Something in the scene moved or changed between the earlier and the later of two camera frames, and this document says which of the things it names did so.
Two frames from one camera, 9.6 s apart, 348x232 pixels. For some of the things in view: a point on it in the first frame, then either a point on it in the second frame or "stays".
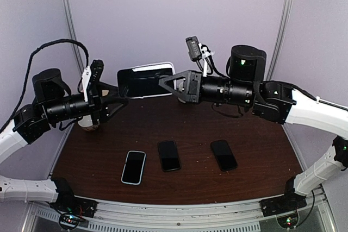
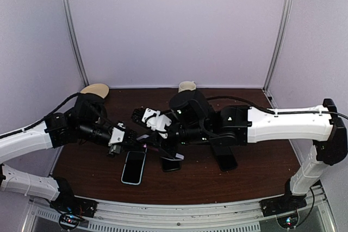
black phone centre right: [223, 155] stays
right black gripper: [193, 80] to [169, 151]
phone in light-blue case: [134, 168] stays
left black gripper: [95, 97] to [129, 138]
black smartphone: [136, 84] to [149, 143]
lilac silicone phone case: [143, 80] to [178, 158]
